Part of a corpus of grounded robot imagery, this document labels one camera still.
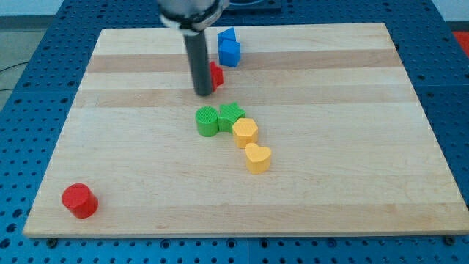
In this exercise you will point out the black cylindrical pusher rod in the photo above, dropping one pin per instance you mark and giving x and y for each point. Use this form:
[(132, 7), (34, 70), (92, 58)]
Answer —
[(198, 59)]

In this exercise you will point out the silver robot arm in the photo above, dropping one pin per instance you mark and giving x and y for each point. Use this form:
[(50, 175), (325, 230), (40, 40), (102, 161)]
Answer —
[(191, 18)]

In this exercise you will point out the blue triangle block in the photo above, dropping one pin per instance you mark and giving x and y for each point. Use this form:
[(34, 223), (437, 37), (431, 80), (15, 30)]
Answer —
[(228, 34)]

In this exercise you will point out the blue cube block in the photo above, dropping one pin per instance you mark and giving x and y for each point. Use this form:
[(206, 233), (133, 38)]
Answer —
[(229, 53)]

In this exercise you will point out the red star block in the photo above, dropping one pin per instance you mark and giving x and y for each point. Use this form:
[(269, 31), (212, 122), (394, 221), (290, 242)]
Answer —
[(217, 75)]

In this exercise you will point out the green cylinder block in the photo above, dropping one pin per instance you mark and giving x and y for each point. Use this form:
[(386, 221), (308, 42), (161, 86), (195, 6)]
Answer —
[(207, 121)]

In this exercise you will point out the green star block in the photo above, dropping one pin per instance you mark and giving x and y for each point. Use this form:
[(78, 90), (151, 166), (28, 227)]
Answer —
[(228, 116)]

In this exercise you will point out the yellow hexagon block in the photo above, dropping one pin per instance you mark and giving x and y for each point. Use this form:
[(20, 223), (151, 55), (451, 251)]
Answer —
[(245, 131)]

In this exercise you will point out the yellow heart block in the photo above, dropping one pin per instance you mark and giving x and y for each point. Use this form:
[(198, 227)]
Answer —
[(258, 158)]

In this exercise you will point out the wooden board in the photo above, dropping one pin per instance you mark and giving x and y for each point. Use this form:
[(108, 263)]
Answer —
[(352, 150)]

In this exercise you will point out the blue perforated table plate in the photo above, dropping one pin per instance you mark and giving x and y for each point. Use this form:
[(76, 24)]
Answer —
[(35, 113)]

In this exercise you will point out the red cylinder block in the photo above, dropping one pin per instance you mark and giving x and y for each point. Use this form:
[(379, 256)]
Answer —
[(80, 201)]

